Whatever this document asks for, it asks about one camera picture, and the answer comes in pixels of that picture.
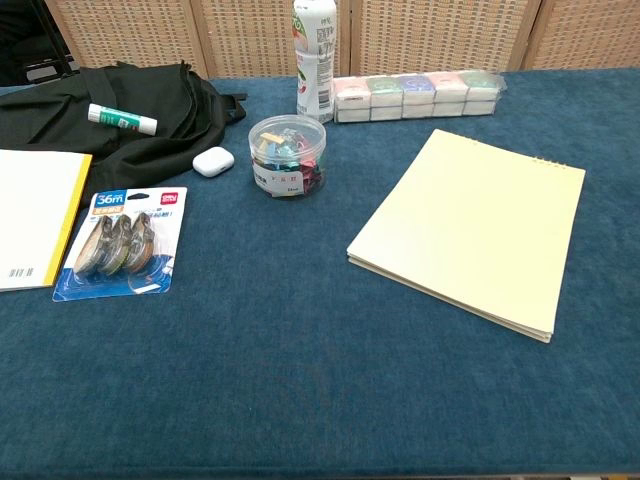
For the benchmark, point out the cream spiral notepad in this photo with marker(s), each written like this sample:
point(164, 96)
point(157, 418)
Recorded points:
point(470, 225)

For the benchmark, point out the white book with yellow spine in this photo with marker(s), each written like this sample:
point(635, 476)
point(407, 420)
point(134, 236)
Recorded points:
point(35, 220)

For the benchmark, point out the clear tub of binder clips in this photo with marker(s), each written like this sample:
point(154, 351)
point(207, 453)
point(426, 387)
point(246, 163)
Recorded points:
point(287, 160)

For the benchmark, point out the blue table cloth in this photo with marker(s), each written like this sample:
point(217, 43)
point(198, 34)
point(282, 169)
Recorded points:
point(300, 360)

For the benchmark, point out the white earbuds case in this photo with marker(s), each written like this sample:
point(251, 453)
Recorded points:
point(213, 162)

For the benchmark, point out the pack of tissue packets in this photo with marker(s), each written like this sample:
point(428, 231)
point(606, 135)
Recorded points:
point(415, 97)

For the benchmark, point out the white drink bottle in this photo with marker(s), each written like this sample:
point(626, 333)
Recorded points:
point(315, 55)

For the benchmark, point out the correction tape blister pack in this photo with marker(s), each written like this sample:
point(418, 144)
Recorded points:
point(122, 245)

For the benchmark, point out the black backpack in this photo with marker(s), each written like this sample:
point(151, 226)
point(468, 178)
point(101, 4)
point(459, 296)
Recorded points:
point(145, 120)

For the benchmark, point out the wooden woven folding screen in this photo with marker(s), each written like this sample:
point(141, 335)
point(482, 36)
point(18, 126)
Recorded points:
point(425, 35)

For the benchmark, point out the white green glue stick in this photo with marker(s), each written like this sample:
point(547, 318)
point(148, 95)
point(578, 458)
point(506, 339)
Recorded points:
point(121, 119)

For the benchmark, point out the black chair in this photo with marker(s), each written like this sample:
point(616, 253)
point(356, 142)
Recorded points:
point(30, 45)

